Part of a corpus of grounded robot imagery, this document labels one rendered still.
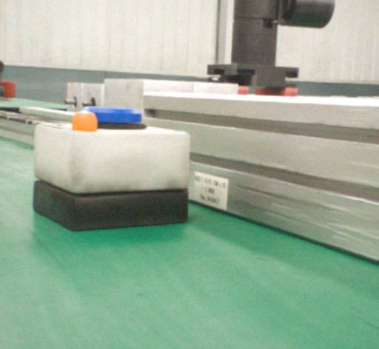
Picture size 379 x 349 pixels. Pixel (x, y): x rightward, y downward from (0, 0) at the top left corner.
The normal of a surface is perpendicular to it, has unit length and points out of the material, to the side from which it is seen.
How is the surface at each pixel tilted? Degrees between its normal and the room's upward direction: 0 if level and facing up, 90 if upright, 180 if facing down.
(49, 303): 0
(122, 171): 90
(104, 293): 0
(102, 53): 90
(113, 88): 90
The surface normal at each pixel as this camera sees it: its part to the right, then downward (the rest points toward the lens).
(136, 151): 0.50, 0.10
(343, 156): -0.87, 0.01
